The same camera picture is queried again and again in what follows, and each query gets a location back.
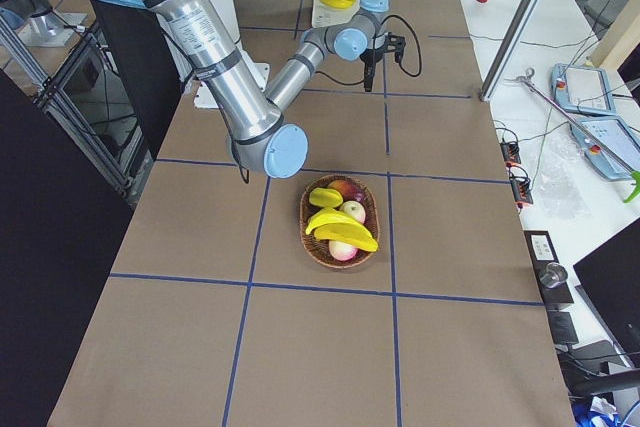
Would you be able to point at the pink apple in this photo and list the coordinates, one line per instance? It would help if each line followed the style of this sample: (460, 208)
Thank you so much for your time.
(355, 210)
(341, 251)

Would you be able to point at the yellow green starfruit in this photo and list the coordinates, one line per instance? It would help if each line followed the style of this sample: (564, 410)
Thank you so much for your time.
(325, 198)

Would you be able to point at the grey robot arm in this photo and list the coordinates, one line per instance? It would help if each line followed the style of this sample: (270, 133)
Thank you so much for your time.
(260, 140)

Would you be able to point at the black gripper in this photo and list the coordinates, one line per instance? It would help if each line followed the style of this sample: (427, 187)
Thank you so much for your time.
(370, 55)

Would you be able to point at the blue teach pendant tablet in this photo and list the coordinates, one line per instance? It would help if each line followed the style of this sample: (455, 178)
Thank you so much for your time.
(582, 90)

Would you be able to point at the red purple mango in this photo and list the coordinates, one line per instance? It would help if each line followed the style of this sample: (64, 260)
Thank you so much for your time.
(349, 190)

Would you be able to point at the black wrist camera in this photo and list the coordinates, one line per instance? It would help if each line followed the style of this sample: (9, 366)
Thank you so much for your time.
(395, 45)

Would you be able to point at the brown wicker basket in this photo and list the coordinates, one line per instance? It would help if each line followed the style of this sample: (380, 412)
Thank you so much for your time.
(319, 249)

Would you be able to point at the metal reacher grabber tool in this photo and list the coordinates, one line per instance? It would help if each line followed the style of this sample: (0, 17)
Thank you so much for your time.
(526, 80)

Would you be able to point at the white bear tray plate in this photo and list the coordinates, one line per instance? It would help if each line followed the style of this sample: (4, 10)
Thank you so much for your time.
(332, 12)

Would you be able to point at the black monitor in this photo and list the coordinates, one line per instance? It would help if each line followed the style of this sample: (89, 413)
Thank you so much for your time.
(609, 277)

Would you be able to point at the aluminium frame post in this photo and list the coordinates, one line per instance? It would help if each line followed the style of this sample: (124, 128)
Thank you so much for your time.
(521, 18)

